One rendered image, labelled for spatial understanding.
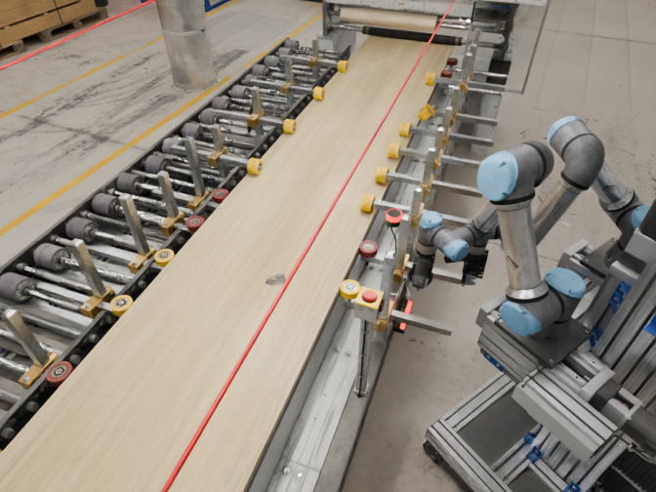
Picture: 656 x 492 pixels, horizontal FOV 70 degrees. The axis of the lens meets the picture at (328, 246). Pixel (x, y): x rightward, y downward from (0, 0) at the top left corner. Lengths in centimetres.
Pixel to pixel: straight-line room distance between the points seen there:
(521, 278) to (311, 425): 93
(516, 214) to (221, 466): 108
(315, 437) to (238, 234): 91
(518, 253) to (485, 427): 121
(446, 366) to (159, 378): 165
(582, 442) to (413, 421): 114
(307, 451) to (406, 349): 119
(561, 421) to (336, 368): 84
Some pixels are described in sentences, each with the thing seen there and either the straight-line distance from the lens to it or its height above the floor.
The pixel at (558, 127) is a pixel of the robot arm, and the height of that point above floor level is 153.
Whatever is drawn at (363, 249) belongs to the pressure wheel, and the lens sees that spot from 202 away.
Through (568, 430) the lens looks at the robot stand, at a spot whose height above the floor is 95.
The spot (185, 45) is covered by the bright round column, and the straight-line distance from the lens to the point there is 561.
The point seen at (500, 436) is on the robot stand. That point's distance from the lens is 242.
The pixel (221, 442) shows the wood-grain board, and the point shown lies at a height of 90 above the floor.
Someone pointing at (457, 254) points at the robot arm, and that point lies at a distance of 160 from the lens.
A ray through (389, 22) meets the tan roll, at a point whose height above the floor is 104.
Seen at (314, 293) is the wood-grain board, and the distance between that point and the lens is 185.
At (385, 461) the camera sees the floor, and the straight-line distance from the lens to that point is 249.
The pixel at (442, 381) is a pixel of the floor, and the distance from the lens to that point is 275.
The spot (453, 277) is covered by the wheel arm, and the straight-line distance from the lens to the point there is 203.
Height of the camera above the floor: 228
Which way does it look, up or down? 42 degrees down
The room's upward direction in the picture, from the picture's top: straight up
